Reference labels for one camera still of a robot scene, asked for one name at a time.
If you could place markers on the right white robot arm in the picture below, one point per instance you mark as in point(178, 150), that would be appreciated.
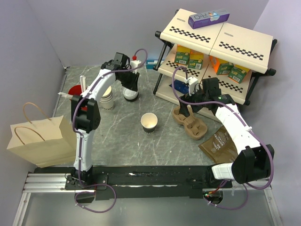
point(255, 159)

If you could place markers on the blue small box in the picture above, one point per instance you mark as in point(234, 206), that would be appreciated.
point(151, 64)

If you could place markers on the black paper coffee cup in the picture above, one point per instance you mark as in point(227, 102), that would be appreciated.
point(149, 122)

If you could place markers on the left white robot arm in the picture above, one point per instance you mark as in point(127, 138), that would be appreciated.
point(85, 114)

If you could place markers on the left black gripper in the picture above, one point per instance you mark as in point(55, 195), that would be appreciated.
point(133, 85)

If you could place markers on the kraft paper bag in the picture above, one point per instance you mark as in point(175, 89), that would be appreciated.
point(44, 143)

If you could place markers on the stack of cup lids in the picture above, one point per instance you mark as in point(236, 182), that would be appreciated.
point(131, 95)

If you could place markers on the blue snack bag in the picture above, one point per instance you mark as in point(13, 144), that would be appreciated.
point(181, 86)

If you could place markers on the purple box on shelf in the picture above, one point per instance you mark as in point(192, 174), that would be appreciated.
point(208, 18)

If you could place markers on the pulp cup carrier tray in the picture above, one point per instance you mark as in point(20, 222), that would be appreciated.
point(194, 127)

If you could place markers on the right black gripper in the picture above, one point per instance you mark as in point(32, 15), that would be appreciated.
point(184, 110)

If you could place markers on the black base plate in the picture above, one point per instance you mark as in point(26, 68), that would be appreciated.
point(107, 182)

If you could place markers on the beige checkered shelf rack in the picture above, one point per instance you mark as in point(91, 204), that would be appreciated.
point(232, 43)

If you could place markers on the stack of paper cups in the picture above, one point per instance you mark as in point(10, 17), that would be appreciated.
point(106, 100)

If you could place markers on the orange box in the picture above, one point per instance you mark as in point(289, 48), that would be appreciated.
point(216, 61)

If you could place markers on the green yellow carton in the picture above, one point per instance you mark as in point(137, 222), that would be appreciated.
point(195, 60)
point(182, 55)

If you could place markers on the aluminium rail frame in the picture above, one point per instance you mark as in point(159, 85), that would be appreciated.
point(38, 183)

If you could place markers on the brown coffee bean pouch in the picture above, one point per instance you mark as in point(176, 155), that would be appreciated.
point(219, 147)

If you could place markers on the red cup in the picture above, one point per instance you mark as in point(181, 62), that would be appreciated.
point(75, 90)

